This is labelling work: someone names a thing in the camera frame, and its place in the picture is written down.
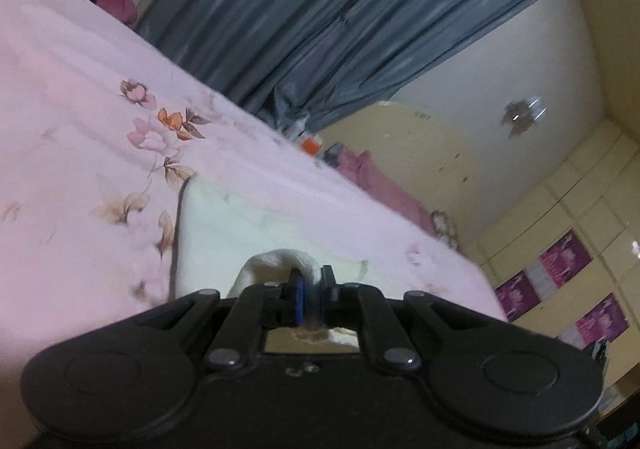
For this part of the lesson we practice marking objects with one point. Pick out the pink floral bed sheet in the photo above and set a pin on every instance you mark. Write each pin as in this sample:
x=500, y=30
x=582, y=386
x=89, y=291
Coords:
x=75, y=104

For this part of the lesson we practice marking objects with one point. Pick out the orange small box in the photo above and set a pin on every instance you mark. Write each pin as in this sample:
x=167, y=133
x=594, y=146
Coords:
x=310, y=146

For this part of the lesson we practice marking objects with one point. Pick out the pink wardrobe poster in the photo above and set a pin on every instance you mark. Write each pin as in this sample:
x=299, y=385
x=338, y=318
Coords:
x=566, y=259
x=517, y=296
x=602, y=321

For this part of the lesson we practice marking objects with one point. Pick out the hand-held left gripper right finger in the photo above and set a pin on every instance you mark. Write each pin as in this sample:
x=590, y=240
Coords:
x=326, y=294

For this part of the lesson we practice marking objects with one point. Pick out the cream wardrobe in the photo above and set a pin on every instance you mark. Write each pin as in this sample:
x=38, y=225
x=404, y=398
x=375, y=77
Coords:
x=575, y=189

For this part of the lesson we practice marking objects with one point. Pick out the wide blue curtain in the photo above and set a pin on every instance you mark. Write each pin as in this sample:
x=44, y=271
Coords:
x=300, y=4

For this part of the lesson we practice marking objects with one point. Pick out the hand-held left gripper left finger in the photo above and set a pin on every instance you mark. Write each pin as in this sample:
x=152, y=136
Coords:
x=298, y=301

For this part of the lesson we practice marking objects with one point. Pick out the cream white towel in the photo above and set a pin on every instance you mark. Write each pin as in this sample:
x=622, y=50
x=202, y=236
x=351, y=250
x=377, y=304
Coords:
x=225, y=229

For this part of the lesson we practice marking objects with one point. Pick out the floral patterned pillow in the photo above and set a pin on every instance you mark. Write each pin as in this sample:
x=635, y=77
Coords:
x=446, y=229

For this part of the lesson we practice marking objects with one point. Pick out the pink blanket pile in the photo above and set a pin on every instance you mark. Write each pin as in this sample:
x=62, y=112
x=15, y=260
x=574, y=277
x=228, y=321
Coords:
x=385, y=189

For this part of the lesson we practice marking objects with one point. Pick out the white bottle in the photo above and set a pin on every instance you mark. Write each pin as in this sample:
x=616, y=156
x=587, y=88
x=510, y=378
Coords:
x=301, y=126

